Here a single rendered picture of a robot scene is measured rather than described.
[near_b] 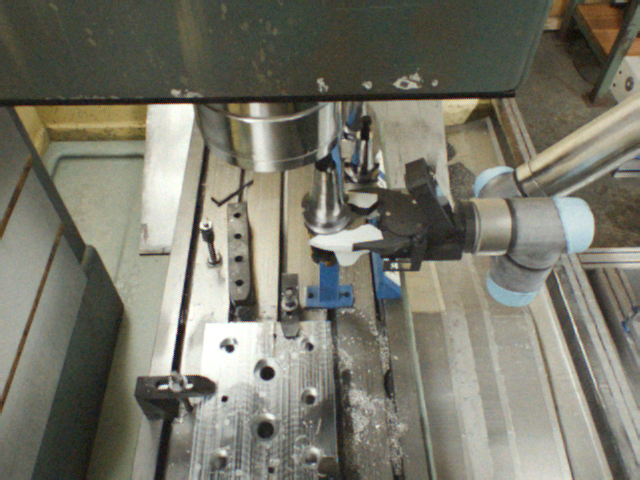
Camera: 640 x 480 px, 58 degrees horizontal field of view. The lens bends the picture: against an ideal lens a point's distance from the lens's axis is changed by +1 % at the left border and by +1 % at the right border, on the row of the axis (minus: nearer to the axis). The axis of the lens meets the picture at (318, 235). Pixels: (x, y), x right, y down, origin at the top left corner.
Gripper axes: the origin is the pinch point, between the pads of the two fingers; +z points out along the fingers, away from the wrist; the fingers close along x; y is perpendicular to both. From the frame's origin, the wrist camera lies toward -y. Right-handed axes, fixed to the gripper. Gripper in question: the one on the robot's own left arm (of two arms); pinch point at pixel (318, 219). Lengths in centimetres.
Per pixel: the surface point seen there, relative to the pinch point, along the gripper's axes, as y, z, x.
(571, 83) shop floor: 133, -145, 209
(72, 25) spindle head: -34.8, 17.1, -12.4
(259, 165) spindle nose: -17.1, 6.0, -7.6
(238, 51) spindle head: -32.8, 6.2, -12.4
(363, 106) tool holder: 6.6, -8.8, 31.4
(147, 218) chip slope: 67, 47, 60
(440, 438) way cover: 60, -25, -8
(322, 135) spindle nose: -19.5, -0.1, -6.1
